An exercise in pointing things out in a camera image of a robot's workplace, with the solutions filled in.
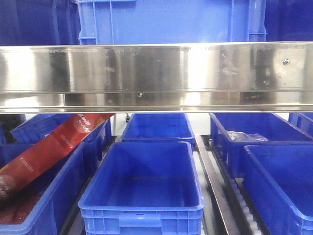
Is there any blue bin front left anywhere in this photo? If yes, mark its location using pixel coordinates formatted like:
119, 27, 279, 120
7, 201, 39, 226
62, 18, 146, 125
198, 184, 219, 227
0, 142, 100, 235

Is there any blue bin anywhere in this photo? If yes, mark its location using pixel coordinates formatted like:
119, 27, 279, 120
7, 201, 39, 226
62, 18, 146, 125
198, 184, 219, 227
121, 113, 195, 148
10, 114, 112, 161
78, 142, 204, 235
243, 144, 313, 235
0, 142, 100, 235
210, 113, 313, 178
289, 112, 313, 136

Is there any blue bin rear centre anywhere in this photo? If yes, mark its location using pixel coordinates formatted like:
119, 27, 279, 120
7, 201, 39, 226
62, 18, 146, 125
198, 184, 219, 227
121, 113, 195, 148

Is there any roller track rail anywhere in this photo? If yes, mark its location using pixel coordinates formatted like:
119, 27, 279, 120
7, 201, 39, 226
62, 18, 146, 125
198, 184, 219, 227
194, 135, 268, 235

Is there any blue bin front right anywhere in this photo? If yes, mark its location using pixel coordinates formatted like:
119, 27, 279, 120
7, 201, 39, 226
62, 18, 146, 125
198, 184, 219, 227
243, 144, 313, 235

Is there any blue bin upper shelf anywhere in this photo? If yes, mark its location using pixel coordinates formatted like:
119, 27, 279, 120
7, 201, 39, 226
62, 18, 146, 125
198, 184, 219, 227
78, 0, 267, 45

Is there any blue bin rear right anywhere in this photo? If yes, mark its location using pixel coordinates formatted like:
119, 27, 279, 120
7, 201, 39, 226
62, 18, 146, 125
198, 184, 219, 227
210, 113, 313, 178

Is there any stainless steel shelf beam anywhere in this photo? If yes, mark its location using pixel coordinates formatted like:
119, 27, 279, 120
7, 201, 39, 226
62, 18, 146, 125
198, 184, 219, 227
0, 42, 313, 114

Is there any blue bin rear left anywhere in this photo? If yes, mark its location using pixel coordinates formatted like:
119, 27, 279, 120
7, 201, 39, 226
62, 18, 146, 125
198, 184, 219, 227
10, 114, 112, 161

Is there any clear plastic bag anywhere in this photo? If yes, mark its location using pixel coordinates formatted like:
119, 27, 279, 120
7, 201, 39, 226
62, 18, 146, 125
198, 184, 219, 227
227, 131, 268, 142

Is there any red printed package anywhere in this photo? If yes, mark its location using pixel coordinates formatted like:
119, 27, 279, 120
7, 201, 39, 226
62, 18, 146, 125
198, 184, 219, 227
0, 113, 113, 201

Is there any blue bin front centre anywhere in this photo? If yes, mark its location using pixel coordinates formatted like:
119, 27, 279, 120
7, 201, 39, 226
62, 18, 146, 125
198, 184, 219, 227
78, 142, 204, 235

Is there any blue bin far right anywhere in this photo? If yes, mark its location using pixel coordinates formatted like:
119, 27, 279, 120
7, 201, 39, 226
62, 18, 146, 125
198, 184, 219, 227
289, 112, 313, 136

